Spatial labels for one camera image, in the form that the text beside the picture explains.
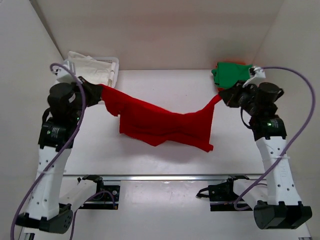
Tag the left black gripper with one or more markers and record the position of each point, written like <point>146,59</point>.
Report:
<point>97,89</point>

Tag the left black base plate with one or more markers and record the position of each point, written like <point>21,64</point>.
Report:
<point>108,198</point>

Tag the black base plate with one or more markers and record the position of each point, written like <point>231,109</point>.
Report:
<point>108,198</point>
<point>221,197</point>

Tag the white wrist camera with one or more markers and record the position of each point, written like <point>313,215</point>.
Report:
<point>256,73</point>
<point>66,72</point>

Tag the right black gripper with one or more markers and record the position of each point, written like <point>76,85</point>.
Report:
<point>229,95</point>

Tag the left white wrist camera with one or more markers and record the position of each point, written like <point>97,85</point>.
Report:
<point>66,72</point>

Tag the red t-shirt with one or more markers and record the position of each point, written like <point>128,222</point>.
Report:
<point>154,125</point>

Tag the folded green t-shirt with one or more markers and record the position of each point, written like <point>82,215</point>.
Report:
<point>230,73</point>

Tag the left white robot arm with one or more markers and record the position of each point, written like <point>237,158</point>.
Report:
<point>60,124</point>

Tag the crumpled white t-shirt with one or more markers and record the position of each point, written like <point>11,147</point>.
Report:
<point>101,70</point>

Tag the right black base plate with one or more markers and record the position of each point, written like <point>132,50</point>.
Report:
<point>221,197</point>

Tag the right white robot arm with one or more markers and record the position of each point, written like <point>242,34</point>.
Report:
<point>273,197</point>

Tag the white plastic basket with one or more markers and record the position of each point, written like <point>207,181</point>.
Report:
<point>59,90</point>

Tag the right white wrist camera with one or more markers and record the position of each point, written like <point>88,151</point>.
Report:
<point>256,73</point>

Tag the folded orange t-shirt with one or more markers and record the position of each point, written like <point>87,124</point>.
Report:
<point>220,88</point>

